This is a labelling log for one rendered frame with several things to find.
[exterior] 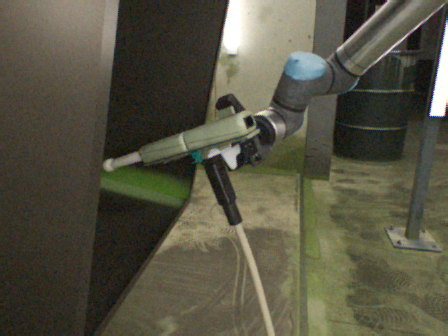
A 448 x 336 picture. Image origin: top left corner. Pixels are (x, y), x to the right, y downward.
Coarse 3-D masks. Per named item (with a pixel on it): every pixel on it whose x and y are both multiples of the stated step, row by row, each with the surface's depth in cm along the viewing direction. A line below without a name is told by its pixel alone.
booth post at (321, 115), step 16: (320, 0) 223; (336, 0) 221; (320, 16) 226; (336, 16) 224; (320, 32) 228; (336, 32) 226; (320, 48) 231; (336, 48) 229; (320, 96) 239; (336, 96) 237; (320, 112) 242; (320, 128) 245; (320, 144) 248; (304, 160) 254; (320, 160) 251; (304, 176) 257; (320, 176) 254
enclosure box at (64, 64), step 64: (0, 0) 33; (64, 0) 32; (128, 0) 90; (192, 0) 87; (0, 64) 35; (64, 64) 34; (128, 64) 94; (192, 64) 91; (0, 128) 37; (64, 128) 36; (128, 128) 99; (192, 128) 96; (0, 192) 39; (64, 192) 38; (128, 192) 99; (192, 192) 101; (0, 256) 42; (64, 256) 40; (128, 256) 72; (0, 320) 45; (64, 320) 43
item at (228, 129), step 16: (224, 112) 65; (240, 112) 64; (208, 128) 66; (224, 128) 63; (240, 128) 61; (160, 144) 76; (176, 144) 73; (192, 144) 70; (208, 144) 68; (224, 144) 65; (112, 160) 92; (128, 160) 87; (144, 160) 81; (160, 160) 78; (208, 160) 69; (208, 176) 71; (224, 176) 71; (224, 192) 70; (224, 208) 72
